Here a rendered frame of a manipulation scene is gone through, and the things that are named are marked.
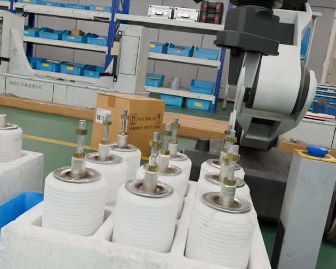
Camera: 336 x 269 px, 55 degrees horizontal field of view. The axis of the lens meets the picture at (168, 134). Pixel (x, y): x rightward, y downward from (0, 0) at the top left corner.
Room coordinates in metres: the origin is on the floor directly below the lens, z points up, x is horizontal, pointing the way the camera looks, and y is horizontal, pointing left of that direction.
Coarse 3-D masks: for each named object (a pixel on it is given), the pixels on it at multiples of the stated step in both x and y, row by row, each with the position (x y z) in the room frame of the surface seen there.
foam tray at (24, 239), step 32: (192, 192) 0.70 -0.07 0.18; (32, 224) 0.47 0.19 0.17; (256, 224) 0.57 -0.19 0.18; (0, 256) 0.43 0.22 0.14; (32, 256) 0.42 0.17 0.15; (64, 256) 0.42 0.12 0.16; (96, 256) 0.41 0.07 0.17; (128, 256) 0.41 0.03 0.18; (160, 256) 0.41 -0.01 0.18; (256, 256) 0.45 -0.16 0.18
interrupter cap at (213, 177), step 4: (212, 172) 0.61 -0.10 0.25; (216, 172) 0.62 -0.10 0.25; (204, 176) 0.58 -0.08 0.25; (208, 176) 0.59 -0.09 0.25; (212, 176) 0.59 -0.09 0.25; (216, 176) 0.60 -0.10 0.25; (208, 180) 0.56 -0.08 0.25; (212, 180) 0.56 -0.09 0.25; (216, 180) 0.56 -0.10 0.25; (236, 180) 0.59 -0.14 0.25; (240, 180) 0.59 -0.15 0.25; (216, 184) 0.55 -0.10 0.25; (220, 184) 0.55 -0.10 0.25; (236, 184) 0.56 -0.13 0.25; (240, 184) 0.56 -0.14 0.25; (244, 184) 0.57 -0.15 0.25
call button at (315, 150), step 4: (308, 148) 0.63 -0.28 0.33; (312, 148) 0.62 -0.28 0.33; (316, 148) 0.62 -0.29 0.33; (320, 148) 0.62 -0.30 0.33; (324, 148) 0.63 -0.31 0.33; (308, 152) 0.63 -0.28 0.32; (312, 152) 0.62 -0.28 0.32; (316, 152) 0.62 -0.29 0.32; (320, 152) 0.61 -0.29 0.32; (324, 152) 0.61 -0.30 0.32
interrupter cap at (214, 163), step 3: (210, 159) 0.72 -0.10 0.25; (213, 159) 0.73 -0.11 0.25; (216, 159) 0.73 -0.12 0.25; (207, 162) 0.69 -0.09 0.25; (210, 162) 0.70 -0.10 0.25; (213, 162) 0.70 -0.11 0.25; (216, 162) 0.71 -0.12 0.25; (210, 165) 0.68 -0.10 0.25; (213, 165) 0.67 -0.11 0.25; (216, 165) 0.67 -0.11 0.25; (219, 165) 0.68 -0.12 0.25; (237, 165) 0.70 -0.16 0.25; (219, 168) 0.66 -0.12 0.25; (237, 168) 0.67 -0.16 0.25; (240, 168) 0.68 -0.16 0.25
